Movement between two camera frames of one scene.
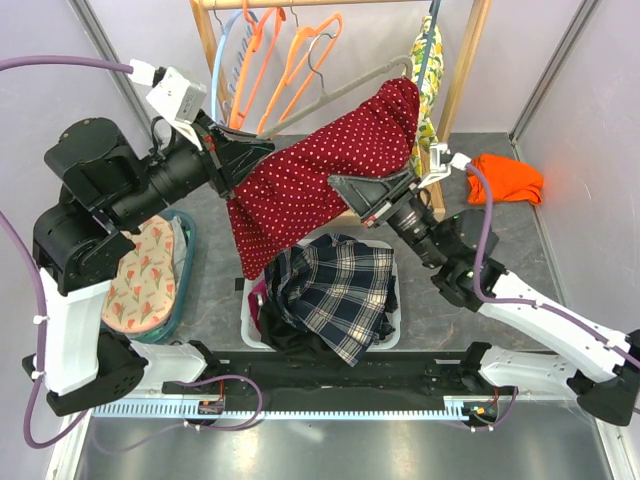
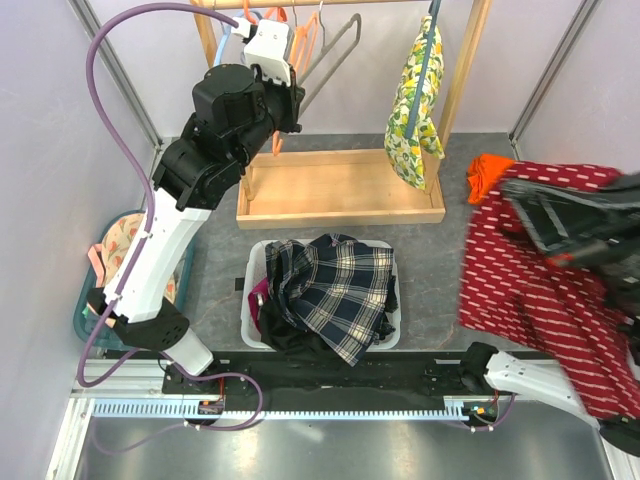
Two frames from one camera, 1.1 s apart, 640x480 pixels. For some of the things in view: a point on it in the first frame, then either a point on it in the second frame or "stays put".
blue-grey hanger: x=433 y=10 stays put
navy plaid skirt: x=338 y=289 stays put
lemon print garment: x=429 y=91 stays put
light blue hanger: x=230 y=22 stays put
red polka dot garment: x=288 y=201 → x=529 y=306
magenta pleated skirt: x=254 y=307 stays put
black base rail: x=341 y=377 stays put
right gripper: x=365 y=192 → x=579 y=225
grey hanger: x=335 y=93 → x=325 y=48
